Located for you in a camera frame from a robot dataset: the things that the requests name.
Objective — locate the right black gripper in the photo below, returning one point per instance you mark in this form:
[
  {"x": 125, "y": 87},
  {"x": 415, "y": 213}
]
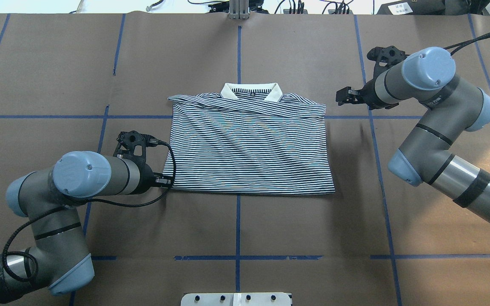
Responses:
[{"x": 368, "y": 94}]

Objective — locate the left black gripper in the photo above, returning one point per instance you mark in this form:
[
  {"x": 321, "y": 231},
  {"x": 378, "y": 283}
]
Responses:
[{"x": 146, "y": 179}]

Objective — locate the striped polo shirt white collar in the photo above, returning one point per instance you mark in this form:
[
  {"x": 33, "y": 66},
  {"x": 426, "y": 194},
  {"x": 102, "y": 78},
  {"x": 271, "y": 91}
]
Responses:
[{"x": 249, "y": 139}]

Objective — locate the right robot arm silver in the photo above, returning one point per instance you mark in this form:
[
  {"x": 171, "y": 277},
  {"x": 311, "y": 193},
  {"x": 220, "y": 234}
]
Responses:
[{"x": 453, "y": 106}]

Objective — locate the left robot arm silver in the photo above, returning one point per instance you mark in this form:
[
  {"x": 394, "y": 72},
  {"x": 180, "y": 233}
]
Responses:
[{"x": 50, "y": 250}]

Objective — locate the black box with white label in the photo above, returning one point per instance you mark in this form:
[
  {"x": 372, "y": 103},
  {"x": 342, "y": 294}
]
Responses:
[{"x": 412, "y": 7}]

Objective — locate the brown paper table cover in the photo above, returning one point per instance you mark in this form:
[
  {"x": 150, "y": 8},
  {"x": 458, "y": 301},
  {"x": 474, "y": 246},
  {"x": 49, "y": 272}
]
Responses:
[{"x": 73, "y": 82}]

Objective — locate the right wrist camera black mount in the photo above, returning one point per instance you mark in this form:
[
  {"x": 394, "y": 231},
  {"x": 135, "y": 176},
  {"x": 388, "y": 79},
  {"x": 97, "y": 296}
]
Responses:
[{"x": 386, "y": 57}]

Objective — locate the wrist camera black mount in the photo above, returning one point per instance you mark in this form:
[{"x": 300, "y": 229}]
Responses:
[
  {"x": 132, "y": 145},
  {"x": 386, "y": 57}
]

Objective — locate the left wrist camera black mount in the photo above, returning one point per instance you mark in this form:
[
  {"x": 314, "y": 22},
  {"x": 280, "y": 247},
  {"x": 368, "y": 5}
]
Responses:
[{"x": 132, "y": 145}]

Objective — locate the aluminium frame post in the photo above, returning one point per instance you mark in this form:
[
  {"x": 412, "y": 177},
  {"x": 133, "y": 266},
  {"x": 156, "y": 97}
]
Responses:
[{"x": 239, "y": 10}]

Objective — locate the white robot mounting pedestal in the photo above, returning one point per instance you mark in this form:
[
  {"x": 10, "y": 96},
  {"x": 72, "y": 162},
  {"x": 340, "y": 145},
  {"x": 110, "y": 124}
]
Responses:
[{"x": 237, "y": 299}]

